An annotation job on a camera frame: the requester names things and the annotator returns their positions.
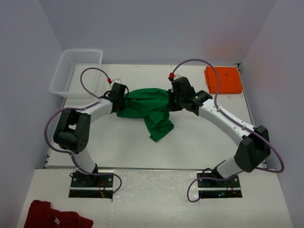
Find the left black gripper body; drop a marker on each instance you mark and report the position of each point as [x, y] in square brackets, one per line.
[122, 105]

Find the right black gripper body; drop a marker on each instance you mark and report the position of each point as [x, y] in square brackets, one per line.
[175, 102]

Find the green t-shirt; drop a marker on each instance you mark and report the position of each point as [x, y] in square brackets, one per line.
[151, 105]

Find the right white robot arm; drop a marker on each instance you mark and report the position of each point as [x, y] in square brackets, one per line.
[252, 147]

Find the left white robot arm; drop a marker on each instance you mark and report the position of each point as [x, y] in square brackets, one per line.
[73, 128]

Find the folded orange t-shirt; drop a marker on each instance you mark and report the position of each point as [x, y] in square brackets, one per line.
[230, 82]

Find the white plastic basket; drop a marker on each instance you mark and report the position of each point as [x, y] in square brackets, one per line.
[66, 79]

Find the dark red t-shirt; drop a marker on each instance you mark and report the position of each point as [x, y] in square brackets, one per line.
[42, 215]

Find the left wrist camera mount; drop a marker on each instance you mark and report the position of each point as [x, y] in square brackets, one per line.
[111, 81]

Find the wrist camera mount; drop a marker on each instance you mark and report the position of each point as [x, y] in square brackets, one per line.
[174, 75]
[111, 81]

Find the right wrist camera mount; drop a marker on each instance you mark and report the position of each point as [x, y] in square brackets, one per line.
[174, 75]

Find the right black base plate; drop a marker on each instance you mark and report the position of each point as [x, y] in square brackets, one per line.
[211, 189]

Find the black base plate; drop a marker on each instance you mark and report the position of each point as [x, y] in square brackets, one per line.
[93, 187]
[211, 189]

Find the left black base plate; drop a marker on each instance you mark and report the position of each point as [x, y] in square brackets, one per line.
[93, 187]

